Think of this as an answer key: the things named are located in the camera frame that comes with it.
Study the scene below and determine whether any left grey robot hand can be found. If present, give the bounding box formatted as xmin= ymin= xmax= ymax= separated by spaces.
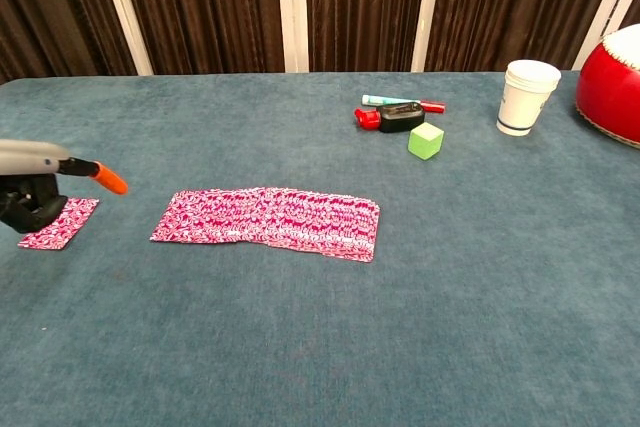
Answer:
xmin=0 ymin=139 xmax=130 ymax=235

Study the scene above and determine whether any single pink playing card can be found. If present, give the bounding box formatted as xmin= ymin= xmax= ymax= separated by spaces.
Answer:
xmin=17 ymin=196 xmax=101 ymax=252

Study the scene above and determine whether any spread of pink playing cards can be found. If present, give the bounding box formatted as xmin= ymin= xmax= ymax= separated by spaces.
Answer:
xmin=169 ymin=186 xmax=381 ymax=264

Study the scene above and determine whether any dark brown curtain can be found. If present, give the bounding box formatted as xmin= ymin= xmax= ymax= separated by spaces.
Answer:
xmin=0 ymin=0 xmax=640 ymax=84

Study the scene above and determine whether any teal felt table cover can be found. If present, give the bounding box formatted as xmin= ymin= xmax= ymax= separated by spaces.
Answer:
xmin=0 ymin=70 xmax=640 ymax=427

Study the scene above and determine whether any teal marker with red cap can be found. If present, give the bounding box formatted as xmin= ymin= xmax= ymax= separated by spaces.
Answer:
xmin=361 ymin=93 xmax=447 ymax=115

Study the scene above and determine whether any black bottle with red cap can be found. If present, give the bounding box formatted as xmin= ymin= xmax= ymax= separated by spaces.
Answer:
xmin=353 ymin=101 xmax=426 ymax=135

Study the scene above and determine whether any green cube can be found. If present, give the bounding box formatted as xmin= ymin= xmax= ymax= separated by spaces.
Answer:
xmin=407 ymin=121 xmax=446 ymax=162

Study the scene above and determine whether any white paper cup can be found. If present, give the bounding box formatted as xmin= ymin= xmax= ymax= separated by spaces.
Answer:
xmin=496 ymin=59 xmax=563 ymax=137

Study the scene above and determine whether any red and white ball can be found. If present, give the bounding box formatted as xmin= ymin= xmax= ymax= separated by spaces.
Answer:
xmin=574 ymin=23 xmax=640 ymax=150

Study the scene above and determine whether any white frame post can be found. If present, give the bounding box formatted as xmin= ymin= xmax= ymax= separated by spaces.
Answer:
xmin=572 ymin=0 xmax=640 ymax=71
xmin=94 ymin=0 xmax=154 ymax=77
xmin=275 ymin=0 xmax=310 ymax=73
xmin=410 ymin=0 xmax=445 ymax=73

